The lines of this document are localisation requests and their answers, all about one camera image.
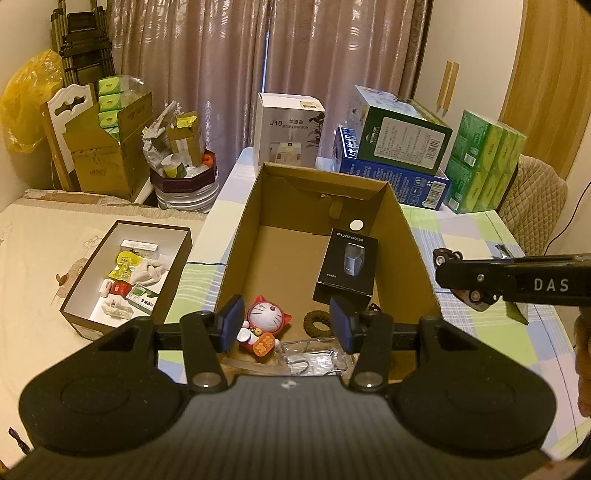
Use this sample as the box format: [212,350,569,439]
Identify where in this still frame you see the brown carton with red print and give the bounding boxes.
[62,91,153,202]

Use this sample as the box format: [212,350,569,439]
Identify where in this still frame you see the brown cardboard box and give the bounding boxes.
[214,161,445,385]

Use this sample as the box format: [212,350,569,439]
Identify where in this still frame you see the white carved chair back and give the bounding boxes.
[40,83,100,191]

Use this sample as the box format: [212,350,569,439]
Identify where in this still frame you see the green tissue packs in carton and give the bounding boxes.
[96,76,124,140]

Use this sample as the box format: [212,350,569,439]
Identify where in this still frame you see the flat white box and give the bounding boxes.
[120,239,160,260]

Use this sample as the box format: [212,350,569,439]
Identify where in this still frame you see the person's right hand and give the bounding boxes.
[574,304,591,417]

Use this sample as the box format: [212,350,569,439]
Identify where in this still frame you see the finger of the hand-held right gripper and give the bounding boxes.
[436,257,514,297]

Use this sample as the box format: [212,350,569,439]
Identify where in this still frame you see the small black toy car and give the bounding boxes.
[432,247,498,313]

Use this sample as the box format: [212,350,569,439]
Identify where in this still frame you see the black wall cable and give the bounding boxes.
[551,178,591,256]

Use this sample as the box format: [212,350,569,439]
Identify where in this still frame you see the white box with plant print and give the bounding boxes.
[252,92,327,177]

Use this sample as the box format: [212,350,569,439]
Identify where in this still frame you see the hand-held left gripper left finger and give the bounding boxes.
[99,294,246,394]

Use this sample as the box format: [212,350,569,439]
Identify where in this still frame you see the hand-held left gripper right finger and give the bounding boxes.
[329,294,470,394]

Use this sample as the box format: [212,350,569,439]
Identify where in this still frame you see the bundle of green tissue packs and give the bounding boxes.
[445,109,527,214]

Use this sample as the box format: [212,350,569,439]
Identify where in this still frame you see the yellow plastic bag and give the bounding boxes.
[0,49,66,154]

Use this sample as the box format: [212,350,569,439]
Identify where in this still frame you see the blue carton box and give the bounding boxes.
[336,126,451,212]

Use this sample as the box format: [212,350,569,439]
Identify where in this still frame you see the stack of white containers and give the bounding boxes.
[156,182,218,214]

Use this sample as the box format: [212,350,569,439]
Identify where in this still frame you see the brown hair tie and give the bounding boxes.
[302,309,335,341]

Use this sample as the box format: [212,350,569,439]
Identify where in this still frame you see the white glove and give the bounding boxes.
[131,258,170,285]

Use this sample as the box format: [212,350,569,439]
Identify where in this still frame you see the clear plastic case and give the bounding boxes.
[276,337,352,378]

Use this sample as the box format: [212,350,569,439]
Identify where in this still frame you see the dark green carton box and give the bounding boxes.
[350,85,454,175]

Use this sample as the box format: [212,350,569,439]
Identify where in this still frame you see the wooden wall strip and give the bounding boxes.
[436,60,461,117]

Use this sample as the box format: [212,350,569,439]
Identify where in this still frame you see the brown gift box white inside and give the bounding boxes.
[59,220,193,342]

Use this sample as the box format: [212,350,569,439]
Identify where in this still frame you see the pink patterned curtain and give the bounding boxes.
[105,0,435,155]

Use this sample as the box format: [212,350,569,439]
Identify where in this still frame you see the cream bed sheet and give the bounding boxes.
[0,188,209,464]

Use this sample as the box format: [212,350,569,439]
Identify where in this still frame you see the dark red octagonal box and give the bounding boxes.
[150,150,219,195]

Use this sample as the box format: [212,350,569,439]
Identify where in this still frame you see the yellow snack packet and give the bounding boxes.
[108,251,142,280]

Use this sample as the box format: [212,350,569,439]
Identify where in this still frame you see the red cat figurine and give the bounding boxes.
[236,295,293,357]

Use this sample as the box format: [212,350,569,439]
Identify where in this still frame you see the small clear plastic pack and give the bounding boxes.
[102,299,135,320]

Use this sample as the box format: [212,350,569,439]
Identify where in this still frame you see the green and white medicine box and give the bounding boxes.
[126,283,160,313]

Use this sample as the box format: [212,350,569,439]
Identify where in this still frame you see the small yellow and white cup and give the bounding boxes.
[161,154,186,179]

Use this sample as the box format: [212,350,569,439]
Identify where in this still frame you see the small open cardboard box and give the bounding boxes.
[165,113,207,165]

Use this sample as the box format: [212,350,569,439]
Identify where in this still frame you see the beige quilted chair cover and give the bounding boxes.
[496,154,569,257]

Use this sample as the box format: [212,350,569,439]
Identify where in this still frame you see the black shaver box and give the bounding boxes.
[312,226,380,304]

